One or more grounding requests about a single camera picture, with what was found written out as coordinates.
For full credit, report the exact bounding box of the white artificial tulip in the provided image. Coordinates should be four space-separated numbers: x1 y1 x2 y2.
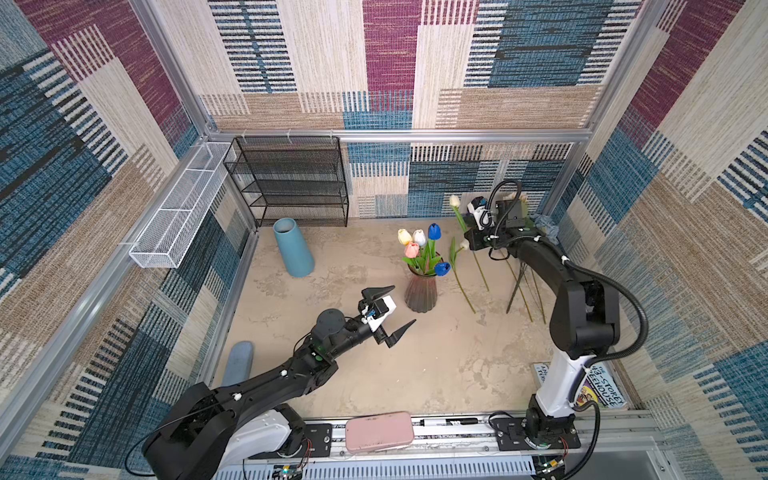
412 229 427 247
449 195 490 291
448 238 477 315

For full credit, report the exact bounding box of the dark blue artificial tulip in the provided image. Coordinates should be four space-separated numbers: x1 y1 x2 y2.
427 223 442 241

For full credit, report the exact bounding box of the red glass vase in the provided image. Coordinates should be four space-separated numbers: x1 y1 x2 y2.
404 266 438 313

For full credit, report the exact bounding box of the pink artificial tulip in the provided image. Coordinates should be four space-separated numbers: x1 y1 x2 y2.
404 242 420 259

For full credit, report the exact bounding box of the yellow artificial tulip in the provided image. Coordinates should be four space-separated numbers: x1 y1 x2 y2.
397 229 412 246

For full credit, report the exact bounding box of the teal ceramic vase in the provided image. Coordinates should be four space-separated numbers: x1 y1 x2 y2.
273 218 315 278

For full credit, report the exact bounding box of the dusty blue rose bunch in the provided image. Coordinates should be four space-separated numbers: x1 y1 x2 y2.
505 220 564 320

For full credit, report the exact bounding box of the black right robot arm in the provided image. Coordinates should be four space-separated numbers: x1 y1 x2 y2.
462 179 650 450

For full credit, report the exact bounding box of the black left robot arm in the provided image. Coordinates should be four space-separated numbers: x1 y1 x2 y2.
141 285 413 479

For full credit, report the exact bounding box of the pink pencil case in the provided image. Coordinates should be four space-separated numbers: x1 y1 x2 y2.
345 411 415 454

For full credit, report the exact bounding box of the grey blue oval object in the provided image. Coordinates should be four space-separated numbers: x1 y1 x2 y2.
222 341 254 386

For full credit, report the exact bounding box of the treehouse paperback book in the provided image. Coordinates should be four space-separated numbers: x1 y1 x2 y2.
532 352 627 415

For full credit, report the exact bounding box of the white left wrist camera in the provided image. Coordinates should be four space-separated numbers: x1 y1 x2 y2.
362 295 396 332

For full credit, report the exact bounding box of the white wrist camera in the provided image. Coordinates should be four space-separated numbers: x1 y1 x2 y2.
362 295 396 332
467 196 493 230

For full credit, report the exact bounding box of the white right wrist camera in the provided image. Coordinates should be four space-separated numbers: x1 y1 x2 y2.
467 196 493 230

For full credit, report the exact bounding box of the black wire shelf rack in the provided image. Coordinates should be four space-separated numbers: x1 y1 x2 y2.
223 136 350 227

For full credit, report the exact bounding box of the white wire mesh basket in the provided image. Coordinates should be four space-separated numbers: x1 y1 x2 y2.
129 142 229 269

